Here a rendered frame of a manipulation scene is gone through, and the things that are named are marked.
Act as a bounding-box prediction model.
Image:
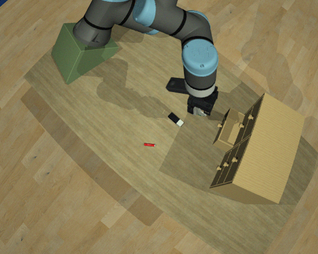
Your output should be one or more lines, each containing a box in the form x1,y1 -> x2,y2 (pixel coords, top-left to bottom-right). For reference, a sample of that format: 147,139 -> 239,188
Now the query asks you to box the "light wooden chest of drawers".
209,93 -> 305,204

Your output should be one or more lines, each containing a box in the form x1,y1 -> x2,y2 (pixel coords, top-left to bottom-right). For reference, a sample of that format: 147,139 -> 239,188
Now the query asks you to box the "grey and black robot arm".
73,0 -> 218,97

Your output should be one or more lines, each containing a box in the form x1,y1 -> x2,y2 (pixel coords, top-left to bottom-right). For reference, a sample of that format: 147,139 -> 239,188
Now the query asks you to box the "brown wooden drawer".
217,144 -> 240,185
234,107 -> 253,146
211,151 -> 231,187
213,108 -> 245,152
242,97 -> 263,140
224,137 -> 250,183

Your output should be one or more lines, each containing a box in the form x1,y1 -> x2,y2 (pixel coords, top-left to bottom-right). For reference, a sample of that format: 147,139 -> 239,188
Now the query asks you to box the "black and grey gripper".
187,86 -> 218,116

